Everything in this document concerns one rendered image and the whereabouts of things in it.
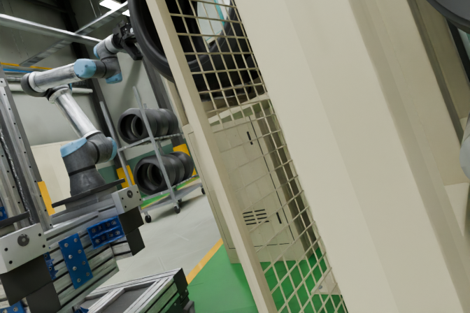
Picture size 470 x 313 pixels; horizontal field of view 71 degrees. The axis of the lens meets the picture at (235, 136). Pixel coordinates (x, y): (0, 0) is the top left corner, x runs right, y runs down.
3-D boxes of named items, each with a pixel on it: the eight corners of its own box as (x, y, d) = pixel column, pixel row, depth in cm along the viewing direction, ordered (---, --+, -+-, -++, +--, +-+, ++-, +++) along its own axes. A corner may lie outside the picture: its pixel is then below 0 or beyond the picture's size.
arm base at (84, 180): (63, 199, 142) (55, 177, 142) (89, 191, 156) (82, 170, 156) (89, 189, 137) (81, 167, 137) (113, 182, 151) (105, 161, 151)
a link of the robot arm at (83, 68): (4, 74, 151) (84, 51, 131) (27, 75, 161) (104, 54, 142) (10, 99, 151) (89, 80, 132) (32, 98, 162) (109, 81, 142)
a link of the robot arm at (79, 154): (61, 176, 144) (50, 147, 144) (85, 169, 156) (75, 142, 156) (80, 168, 139) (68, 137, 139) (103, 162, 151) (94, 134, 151)
